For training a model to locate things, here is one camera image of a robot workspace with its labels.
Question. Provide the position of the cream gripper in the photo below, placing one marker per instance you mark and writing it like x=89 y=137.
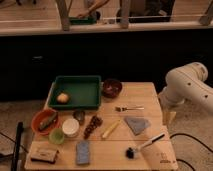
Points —
x=168 y=116

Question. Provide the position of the grey towel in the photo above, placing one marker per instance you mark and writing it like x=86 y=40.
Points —
x=137 y=125

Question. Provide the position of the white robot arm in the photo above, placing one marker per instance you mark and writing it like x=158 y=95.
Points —
x=185 y=83

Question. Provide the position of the green pickle in bowl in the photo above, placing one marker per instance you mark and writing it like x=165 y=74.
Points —
x=45 y=123

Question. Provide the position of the orange bowl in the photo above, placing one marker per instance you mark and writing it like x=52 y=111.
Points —
x=41 y=118

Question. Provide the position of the black and white brush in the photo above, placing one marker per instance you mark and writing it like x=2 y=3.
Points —
x=132 y=152

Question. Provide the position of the metal fork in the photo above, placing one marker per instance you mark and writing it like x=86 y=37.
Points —
x=121 y=109

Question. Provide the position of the yellow banana stick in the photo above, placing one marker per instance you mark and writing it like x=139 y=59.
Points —
x=110 y=129

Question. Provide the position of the green plastic tray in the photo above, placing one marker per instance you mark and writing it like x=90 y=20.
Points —
x=83 y=92

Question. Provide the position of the small metal cup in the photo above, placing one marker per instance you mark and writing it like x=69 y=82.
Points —
x=79 y=115

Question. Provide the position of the blue sponge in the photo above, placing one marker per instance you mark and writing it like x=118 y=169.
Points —
x=82 y=153

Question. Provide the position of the white round container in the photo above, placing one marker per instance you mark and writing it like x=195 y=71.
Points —
x=70 y=127

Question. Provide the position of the round bread roll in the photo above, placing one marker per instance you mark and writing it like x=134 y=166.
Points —
x=62 y=98

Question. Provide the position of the small green cup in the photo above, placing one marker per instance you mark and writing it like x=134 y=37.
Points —
x=56 y=136

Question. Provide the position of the brown wooden block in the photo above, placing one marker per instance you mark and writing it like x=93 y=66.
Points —
x=47 y=155

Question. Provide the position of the background green tray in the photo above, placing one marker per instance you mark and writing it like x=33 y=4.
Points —
x=82 y=21

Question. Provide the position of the black stand post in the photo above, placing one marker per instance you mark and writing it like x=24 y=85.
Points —
x=16 y=149

